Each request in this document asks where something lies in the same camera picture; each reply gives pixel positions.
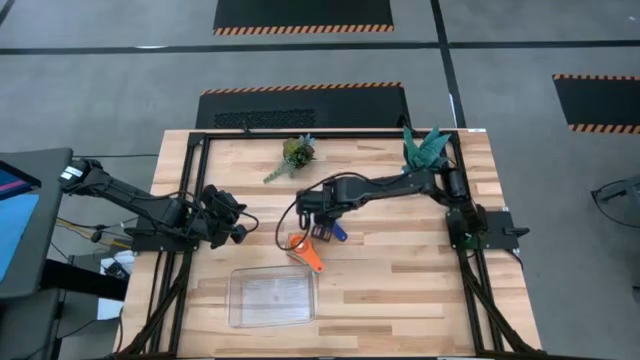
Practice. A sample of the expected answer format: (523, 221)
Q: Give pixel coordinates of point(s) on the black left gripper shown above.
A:
(215, 225)

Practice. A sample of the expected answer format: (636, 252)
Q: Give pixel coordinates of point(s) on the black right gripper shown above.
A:
(322, 202)

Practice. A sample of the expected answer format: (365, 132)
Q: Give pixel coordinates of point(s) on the dark blue measuring cup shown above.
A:
(341, 232)

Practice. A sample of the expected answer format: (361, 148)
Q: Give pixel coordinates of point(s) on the orange-red measuring cup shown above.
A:
(312, 260)

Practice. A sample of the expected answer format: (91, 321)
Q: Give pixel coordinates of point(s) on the yellow measuring cup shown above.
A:
(288, 247)

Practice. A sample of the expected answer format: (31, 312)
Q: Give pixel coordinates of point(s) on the clear plastic basket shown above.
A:
(272, 297)

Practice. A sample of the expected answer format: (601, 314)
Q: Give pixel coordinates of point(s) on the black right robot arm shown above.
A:
(390, 187)

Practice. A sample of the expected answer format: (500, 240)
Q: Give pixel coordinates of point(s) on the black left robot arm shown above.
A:
(125, 192)

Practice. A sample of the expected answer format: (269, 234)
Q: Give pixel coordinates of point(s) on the small succulent plant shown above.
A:
(297, 152)

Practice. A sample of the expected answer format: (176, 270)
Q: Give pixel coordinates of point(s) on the black hazard-striped floor mat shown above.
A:
(300, 12)
(600, 100)
(350, 107)

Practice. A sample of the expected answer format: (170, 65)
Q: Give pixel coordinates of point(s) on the snake plant in white pot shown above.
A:
(425, 150)

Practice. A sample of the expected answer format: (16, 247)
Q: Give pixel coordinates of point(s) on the black cart base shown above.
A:
(75, 280)

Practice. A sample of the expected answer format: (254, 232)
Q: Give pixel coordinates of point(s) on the grey cart top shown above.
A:
(50, 200)

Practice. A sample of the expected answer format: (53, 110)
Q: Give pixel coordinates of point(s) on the blue display screen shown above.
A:
(15, 225)

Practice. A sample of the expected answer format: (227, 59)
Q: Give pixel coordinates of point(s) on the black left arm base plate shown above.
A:
(150, 244)

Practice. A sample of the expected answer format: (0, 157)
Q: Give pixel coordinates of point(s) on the black aluminium table frame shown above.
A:
(350, 135)

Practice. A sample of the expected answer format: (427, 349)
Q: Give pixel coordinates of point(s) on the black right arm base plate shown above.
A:
(500, 230)

